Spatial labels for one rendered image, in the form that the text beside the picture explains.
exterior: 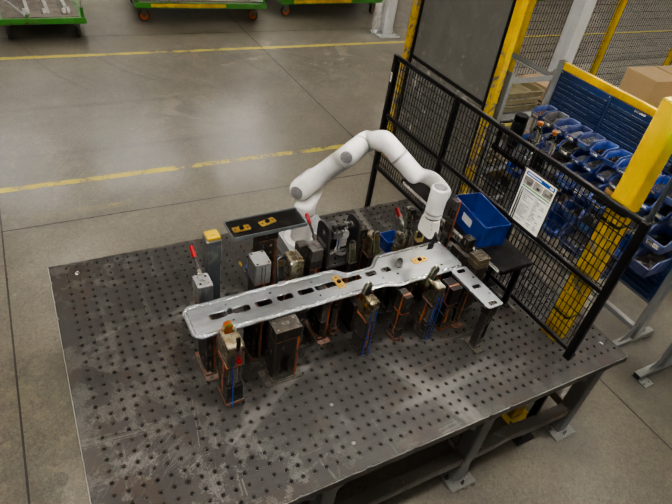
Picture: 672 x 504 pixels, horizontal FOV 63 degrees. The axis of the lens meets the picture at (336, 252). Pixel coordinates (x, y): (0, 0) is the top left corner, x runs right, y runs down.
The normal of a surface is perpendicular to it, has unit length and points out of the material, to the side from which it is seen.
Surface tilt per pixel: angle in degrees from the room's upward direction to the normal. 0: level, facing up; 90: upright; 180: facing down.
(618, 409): 0
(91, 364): 0
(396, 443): 0
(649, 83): 90
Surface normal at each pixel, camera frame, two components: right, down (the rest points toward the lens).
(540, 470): 0.13, -0.77
